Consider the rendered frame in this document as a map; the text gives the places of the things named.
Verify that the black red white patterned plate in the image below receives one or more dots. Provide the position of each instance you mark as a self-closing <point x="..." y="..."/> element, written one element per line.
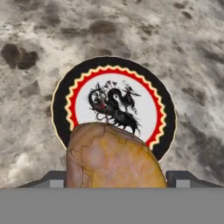
<point x="137" y="87"/>

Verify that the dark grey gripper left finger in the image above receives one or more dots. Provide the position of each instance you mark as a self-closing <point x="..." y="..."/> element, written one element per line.
<point x="54" y="178"/>

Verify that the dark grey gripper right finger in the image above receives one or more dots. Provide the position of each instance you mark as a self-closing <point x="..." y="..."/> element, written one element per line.
<point x="182" y="178"/>

